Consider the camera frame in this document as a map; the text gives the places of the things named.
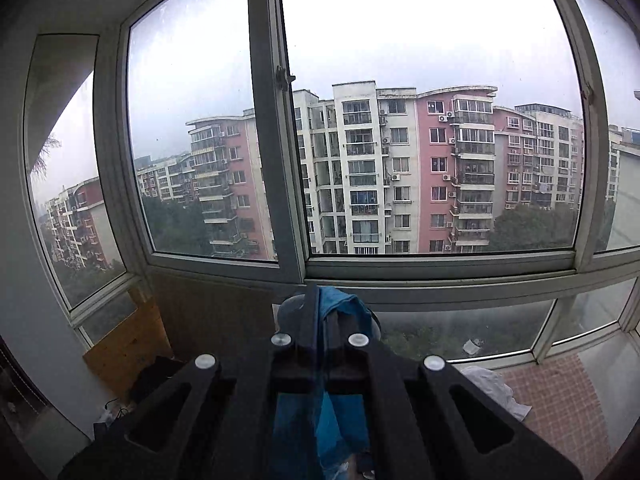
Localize light blue striped garment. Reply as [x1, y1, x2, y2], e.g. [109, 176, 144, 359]
[272, 287, 377, 480]

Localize black cable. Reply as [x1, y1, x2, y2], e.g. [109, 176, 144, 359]
[92, 397, 133, 428]

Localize pink checked rug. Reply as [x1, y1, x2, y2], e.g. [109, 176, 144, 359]
[495, 352, 613, 466]

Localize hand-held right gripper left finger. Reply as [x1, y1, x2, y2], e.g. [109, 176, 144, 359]
[57, 282, 322, 480]

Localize white garment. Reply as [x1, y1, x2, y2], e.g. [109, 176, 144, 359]
[457, 365, 533, 423]

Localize black folded T-shirt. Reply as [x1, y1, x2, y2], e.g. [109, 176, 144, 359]
[127, 355, 192, 406]

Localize pine wood panel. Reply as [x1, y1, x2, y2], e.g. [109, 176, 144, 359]
[82, 285, 173, 403]

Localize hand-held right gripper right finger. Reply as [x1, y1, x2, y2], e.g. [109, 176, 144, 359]
[324, 309, 584, 480]

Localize apartment buildings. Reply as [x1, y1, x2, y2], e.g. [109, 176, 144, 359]
[42, 80, 640, 271]

